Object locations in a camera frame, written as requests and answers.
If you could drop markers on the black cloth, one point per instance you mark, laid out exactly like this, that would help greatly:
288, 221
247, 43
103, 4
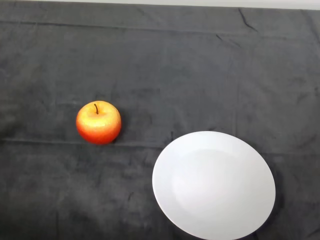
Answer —
160, 75

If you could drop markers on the white round plate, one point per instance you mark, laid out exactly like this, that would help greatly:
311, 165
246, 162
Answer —
212, 187

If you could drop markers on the red yellow apple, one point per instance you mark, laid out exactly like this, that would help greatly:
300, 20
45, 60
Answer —
98, 126

